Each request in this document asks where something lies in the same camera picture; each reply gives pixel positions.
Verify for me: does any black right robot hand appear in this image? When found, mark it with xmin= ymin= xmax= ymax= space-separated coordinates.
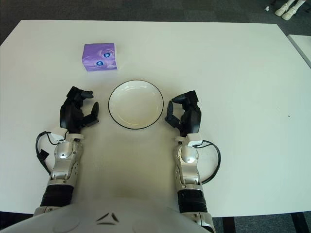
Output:
xmin=164 ymin=90 xmax=202 ymax=136

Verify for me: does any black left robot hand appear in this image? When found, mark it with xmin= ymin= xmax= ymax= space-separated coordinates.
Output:
xmin=59 ymin=85 xmax=101 ymax=134

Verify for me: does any purple tissue paper pack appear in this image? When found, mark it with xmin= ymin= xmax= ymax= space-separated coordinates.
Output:
xmin=81 ymin=43 xmax=119 ymax=73

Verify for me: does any white plate with black rim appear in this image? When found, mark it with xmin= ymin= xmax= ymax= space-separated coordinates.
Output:
xmin=108 ymin=79 xmax=165 ymax=129

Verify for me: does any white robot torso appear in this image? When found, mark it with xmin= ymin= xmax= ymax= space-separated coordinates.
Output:
xmin=0 ymin=203 xmax=207 ymax=233

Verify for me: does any black table leg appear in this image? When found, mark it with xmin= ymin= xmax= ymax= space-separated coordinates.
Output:
xmin=222 ymin=216 xmax=235 ymax=233
xmin=290 ymin=211 xmax=306 ymax=233

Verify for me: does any white side table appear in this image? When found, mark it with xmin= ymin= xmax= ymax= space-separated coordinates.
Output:
xmin=287 ymin=34 xmax=311 ymax=68

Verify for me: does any white humanoid robot foot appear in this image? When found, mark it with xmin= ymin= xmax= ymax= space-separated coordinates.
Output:
xmin=281 ymin=0 xmax=306 ymax=20
xmin=274 ymin=1 xmax=290 ymax=17

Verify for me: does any thick black left wrist cable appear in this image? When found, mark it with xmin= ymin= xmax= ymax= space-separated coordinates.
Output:
xmin=35 ymin=131 xmax=56 ymax=174

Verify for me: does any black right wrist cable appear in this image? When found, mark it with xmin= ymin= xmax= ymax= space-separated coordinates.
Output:
xmin=194 ymin=140 xmax=222 ymax=185

